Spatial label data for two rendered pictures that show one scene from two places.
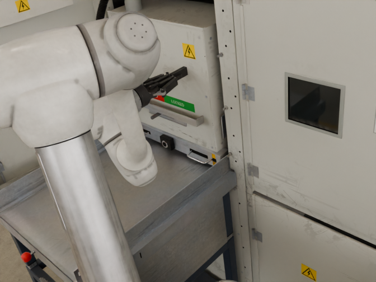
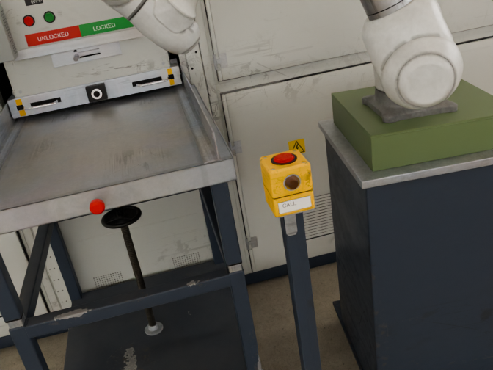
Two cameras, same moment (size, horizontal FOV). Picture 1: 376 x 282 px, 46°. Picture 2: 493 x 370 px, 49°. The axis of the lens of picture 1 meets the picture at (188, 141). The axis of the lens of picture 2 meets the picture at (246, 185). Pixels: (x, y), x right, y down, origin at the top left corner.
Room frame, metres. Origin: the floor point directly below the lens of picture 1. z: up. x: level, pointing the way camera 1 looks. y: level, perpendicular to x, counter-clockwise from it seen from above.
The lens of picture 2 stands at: (0.24, 1.27, 1.32)
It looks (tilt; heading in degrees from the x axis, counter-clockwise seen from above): 26 degrees down; 303
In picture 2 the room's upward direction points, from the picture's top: 10 degrees counter-clockwise
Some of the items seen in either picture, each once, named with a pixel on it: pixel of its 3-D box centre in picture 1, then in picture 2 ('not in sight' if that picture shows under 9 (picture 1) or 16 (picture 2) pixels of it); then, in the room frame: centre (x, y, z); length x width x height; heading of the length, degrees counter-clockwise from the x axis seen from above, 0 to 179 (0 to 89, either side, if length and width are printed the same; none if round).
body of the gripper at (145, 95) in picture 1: (144, 93); not in sight; (1.30, 0.11, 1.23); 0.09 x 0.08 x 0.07; 132
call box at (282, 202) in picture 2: not in sight; (287, 182); (0.69, 0.45, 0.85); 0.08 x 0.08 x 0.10; 42
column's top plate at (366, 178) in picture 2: not in sight; (416, 136); (0.57, -0.07, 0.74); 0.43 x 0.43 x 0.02; 36
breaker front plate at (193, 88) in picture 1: (160, 83); (73, 9); (1.53, 0.07, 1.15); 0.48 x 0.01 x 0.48; 42
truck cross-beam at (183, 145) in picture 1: (173, 138); (97, 89); (1.55, 0.06, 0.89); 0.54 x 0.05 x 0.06; 42
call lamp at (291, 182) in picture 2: not in sight; (293, 183); (0.66, 0.48, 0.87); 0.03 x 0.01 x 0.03; 42
